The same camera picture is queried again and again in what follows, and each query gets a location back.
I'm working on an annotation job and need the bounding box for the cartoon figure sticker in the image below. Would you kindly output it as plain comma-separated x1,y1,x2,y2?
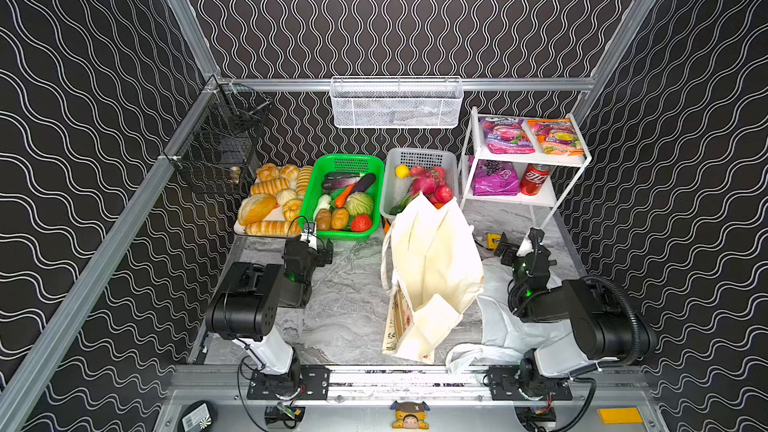
390,401,430,431

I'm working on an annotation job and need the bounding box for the black wire wall basket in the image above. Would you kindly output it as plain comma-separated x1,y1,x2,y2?
170,82,274,196

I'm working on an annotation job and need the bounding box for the pink dragon fruit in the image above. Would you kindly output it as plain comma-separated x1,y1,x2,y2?
410,166,446,197

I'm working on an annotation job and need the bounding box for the cream canvas tote bag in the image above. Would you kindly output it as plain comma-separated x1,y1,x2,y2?
380,194,484,365

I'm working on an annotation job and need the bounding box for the red apple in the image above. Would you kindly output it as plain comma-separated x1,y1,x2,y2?
432,185,454,204

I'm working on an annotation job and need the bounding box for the orange carrot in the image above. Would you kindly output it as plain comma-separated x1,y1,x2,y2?
334,184,355,209

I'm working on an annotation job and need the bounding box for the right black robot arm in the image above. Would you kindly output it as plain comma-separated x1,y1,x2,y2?
494,228,658,399

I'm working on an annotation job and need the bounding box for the white two-tier shelf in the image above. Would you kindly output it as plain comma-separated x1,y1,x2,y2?
458,107,592,228

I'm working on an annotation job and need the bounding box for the orange candy bag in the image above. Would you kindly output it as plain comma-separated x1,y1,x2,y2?
527,118,585,156

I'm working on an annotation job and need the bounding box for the purple eggplant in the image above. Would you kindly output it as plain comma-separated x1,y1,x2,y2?
351,173,376,194

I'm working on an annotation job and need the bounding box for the white plastic grocery bag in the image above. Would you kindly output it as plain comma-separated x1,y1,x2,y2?
445,258,572,374

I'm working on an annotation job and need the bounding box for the purple candy bag top shelf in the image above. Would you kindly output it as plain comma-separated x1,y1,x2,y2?
479,116,535,155

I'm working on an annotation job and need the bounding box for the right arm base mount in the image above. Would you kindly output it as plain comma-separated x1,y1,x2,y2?
482,365,573,401

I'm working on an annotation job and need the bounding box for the white plastic fruit basket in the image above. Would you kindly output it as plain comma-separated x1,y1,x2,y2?
379,148,460,220

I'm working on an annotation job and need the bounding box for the brown potato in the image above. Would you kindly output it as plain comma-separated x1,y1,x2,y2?
315,209,332,231

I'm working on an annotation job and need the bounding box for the white bread tray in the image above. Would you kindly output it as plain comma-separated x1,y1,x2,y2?
234,178,303,237

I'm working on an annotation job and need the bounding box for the purple snack bag shelf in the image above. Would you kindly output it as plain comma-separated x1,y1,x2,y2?
471,159,520,197

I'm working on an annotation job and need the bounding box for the large golden bread loaf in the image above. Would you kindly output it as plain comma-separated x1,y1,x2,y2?
237,194,277,226

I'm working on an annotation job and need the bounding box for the yellow lemon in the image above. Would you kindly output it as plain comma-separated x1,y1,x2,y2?
395,165,410,179

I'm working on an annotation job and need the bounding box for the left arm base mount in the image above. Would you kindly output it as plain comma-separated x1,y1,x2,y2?
246,365,331,402

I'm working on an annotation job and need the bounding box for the yellow potato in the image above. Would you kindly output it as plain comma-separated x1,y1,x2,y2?
330,208,350,230

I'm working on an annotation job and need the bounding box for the red soda can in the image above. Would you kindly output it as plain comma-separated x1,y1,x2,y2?
519,163,552,196

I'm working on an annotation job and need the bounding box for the long striped bread front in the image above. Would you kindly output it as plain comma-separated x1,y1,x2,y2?
245,221,301,237

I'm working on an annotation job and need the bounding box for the green cabbage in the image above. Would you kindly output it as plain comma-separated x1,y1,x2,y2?
344,192,375,217

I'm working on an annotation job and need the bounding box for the red tomato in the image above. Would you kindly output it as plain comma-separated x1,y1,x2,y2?
350,214,373,233

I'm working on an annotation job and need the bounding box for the white wire wall basket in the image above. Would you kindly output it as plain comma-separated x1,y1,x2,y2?
329,76,464,129

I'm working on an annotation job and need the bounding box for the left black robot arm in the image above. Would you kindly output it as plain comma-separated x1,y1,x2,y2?
205,236,334,400

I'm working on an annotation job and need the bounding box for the yellow tape measure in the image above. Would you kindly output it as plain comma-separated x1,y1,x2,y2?
486,233,501,250

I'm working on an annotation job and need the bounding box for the yellow label plate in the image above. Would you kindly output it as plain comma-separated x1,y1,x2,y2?
597,407,644,425

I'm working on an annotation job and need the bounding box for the green plastic basket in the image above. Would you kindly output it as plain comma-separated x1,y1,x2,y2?
298,154,384,242

